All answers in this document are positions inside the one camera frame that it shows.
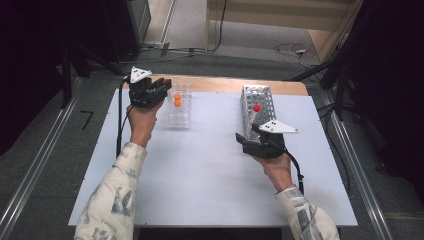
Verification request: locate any clear acrylic test tube rack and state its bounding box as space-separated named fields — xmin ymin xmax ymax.
xmin=163 ymin=80 xmax=194 ymax=129

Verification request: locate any person's left hand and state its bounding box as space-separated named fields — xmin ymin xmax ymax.
xmin=126 ymin=99 xmax=164 ymax=150

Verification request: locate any aluminium floor rail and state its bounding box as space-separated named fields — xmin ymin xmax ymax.
xmin=0 ymin=76 xmax=84 ymax=240
xmin=319 ymin=88 xmax=396 ymax=240

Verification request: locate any metal test tube rack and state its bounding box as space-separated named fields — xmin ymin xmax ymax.
xmin=239 ymin=84 xmax=278 ymax=144

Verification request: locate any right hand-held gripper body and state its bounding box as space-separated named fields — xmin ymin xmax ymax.
xmin=241 ymin=119 xmax=299 ymax=160

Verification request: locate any dark curtain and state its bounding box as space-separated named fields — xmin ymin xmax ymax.
xmin=346 ymin=0 xmax=424 ymax=201
xmin=0 ymin=0 xmax=134 ymax=154

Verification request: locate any power strip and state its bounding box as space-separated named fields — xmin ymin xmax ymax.
xmin=141 ymin=40 xmax=171 ymax=57

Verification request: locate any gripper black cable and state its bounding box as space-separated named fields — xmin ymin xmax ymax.
xmin=115 ymin=75 xmax=132 ymax=158
xmin=283 ymin=148 xmax=306 ymax=197

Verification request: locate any person's right hand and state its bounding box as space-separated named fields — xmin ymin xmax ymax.
xmin=251 ymin=151 xmax=294 ymax=194

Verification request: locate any black floor cable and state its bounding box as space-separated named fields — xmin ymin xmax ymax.
xmin=119 ymin=0 xmax=229 ymax=64

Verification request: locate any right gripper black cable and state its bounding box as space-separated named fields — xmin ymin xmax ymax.
xmin=283 ymin=148 xmax=306 ymax=197

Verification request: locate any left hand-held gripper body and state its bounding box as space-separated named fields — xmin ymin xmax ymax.
xmin=128 ymin=65 xmax=165 ymax=109

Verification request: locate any white floor cable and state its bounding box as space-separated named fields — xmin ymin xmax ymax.
xmin=273 ymin=41 xmax=321 ymax=69

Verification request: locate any wooden table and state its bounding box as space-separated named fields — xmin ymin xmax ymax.
xmin=119 ymin=74 xmax=309 ymax=98

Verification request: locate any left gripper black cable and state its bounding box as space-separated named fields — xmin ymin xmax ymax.
xmin=115 ymin=75 xmax=132 ymax=158

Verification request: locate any black stand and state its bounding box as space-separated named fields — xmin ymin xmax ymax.
xmin=289 ymin=33 xmax=354 ymax=121
xmin=58 ymin=0 xmax=129 ymax=109

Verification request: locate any wooden cabinet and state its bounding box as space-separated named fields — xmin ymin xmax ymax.
xmin=204 ymin=0 xmax=364 ymax=63

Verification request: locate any grey cabinet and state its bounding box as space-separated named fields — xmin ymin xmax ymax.
xmin=126 ymin=0 xmax=153 ymax=44

